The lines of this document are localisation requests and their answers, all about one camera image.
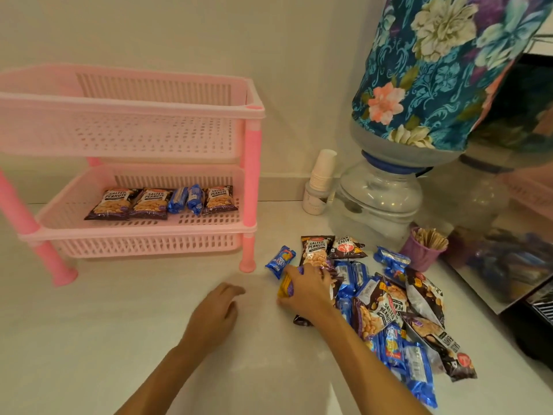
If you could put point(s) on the person's left forearm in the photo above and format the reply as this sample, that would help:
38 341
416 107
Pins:
160 384

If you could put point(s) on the person's right hand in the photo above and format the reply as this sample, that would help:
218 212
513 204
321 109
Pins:
311 293

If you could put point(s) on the person's left hand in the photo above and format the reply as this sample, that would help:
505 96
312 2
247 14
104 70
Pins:
214 317

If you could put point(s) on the pink two-tier plastic rack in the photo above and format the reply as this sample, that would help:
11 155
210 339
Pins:
129 133

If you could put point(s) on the pile of snack packets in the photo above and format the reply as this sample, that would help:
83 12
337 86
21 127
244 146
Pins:
414 367

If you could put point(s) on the black drip tray grille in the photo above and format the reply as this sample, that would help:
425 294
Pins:
545 309

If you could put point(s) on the steel and black coffee machine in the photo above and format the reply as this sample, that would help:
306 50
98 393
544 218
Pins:
497 211

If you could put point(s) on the white jar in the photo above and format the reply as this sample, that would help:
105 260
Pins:
313 205

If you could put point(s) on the purple cup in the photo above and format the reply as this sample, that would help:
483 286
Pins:
419 254

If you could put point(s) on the yellow snack packet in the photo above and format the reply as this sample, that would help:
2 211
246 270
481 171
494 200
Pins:
285 286

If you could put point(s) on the floral fabric bottle cover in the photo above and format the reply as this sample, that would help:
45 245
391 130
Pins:
432 73

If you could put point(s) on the clear water dispenser base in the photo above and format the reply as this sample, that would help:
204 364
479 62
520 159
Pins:
376 198

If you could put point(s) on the bunch of wooden stirrers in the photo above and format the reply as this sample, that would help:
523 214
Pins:
432 239

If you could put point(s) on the person's right forearm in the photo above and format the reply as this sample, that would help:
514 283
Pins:
371 367

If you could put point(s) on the clear water bottle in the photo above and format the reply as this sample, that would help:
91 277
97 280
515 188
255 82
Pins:
389 155

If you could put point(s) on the brown peanut snack packet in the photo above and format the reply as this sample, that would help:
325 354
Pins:
219 200
151 205
112 205

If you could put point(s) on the stack of paper cups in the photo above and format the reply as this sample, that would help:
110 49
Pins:
323 170

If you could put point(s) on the blue biscuit snack packet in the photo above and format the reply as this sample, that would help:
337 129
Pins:
281 261
195 200
177 200

